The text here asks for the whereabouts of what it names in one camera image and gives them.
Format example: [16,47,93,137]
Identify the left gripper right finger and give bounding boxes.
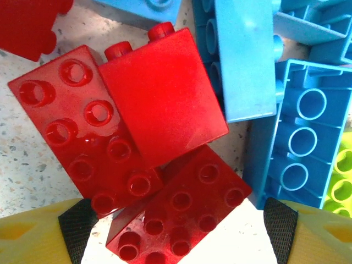
[263,196,352,264]

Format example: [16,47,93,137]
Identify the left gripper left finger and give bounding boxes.
[0,197,98,264]

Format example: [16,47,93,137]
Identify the green lego brick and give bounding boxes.
[322,142,352,218]

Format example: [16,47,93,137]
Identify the blue lego brick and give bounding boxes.
[191,0,285,124]
[92,0,182,28]
[243,58,352,212]
[273,0,352,66]

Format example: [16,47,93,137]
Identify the long red lego brick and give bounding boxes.
[7,45,164,219]

